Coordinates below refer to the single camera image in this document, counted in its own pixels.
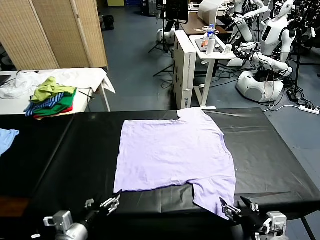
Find brown wooden desk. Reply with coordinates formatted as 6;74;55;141
180;12;233;36

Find pile of colourful clothes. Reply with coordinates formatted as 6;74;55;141
33;87;77;116

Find black monitor stand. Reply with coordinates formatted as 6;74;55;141
152;21;181;77

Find white draped sheet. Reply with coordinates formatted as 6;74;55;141
37;67;116;95

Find lime green crumpled garment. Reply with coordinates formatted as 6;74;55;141
30;76;76;103

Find grey tablet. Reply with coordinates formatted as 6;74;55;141
195;37;208;49

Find red folded garment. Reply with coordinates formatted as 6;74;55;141
33;106;74;119

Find white folding table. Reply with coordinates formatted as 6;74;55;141
0;67;112;116

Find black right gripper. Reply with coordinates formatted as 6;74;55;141
219;196;266;235

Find thin black cable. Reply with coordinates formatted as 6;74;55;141
78;89;96;100

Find light blue garment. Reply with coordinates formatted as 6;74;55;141
0;128;20;157

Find white humanoid robot black shoulders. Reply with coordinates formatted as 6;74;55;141
236;0;298;103

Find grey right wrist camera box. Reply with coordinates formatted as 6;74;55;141
262;211;288;235

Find beige folded garment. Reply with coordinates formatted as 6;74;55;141
34;111;76;121

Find white curved device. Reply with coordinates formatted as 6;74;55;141
197;0;225;22

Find large black table cover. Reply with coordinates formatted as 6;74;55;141
23;107;320;240

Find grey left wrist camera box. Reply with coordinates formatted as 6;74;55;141
43;211;74;229

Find black monitor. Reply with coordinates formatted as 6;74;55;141
165;0;189;23

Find black light tripod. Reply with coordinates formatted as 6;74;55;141
148;0;173;55

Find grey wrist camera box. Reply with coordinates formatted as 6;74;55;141
43;211;74;229
262;211;288;235

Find lavender t-shirt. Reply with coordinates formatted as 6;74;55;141
113;107;237;221

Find white power strip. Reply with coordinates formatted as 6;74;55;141
299;104;320;114

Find white standing desk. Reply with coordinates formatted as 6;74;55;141
188;34;237;110

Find black laptop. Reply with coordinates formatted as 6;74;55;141
0;74;12;87

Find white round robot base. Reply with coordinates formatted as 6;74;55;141
156;27;176;45

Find black bin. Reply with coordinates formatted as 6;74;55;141
102;15;115;31

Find bamboo folding screen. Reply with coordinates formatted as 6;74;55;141
0;0;109;71

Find black pole stand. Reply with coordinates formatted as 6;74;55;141
293;24;305;93

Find white crumpled garment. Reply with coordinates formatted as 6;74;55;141
0;70;42;100

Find blue striped garment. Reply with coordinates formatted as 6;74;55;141
24;91;65;118

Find white coiled cable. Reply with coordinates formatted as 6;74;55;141
195;24;221;35

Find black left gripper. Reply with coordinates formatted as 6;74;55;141
81;194;121;227

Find white thermos bottle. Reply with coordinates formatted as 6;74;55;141
206;34;216;56

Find small black table cover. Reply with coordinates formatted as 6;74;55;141
0;113;75;198

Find tall white cardboard box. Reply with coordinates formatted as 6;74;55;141
172;29;197;110

